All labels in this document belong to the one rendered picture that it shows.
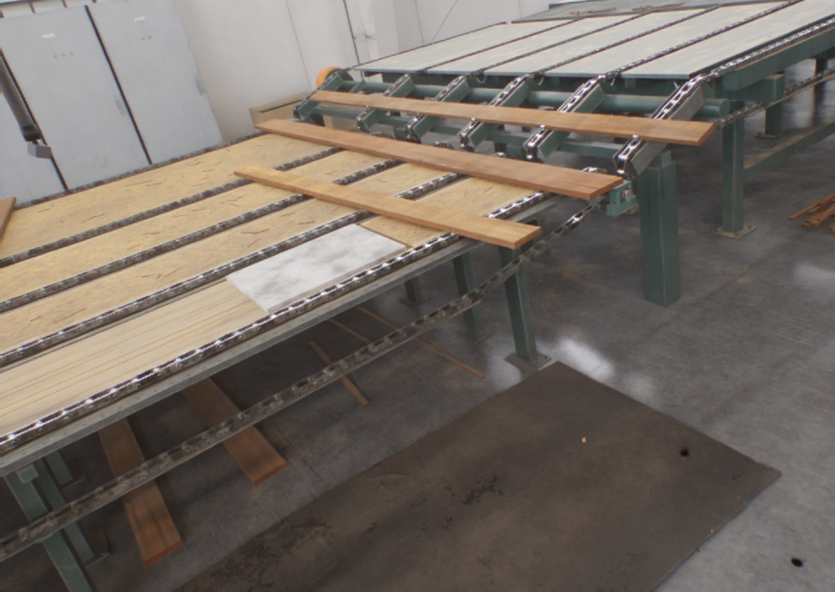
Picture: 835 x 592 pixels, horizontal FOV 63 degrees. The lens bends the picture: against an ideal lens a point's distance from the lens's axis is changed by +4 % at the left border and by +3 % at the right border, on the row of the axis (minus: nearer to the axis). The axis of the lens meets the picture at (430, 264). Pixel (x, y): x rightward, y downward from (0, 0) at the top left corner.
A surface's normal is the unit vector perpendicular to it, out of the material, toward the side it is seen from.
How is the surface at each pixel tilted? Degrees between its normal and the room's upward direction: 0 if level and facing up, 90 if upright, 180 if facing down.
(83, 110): 90
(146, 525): 0
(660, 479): 0
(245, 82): 89
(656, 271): 90
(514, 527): 0
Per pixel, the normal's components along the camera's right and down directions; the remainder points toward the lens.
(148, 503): -0.19, -0.89
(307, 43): 0.33, 0.33
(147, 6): 0.56, 0.25
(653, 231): -0.80, 0.39
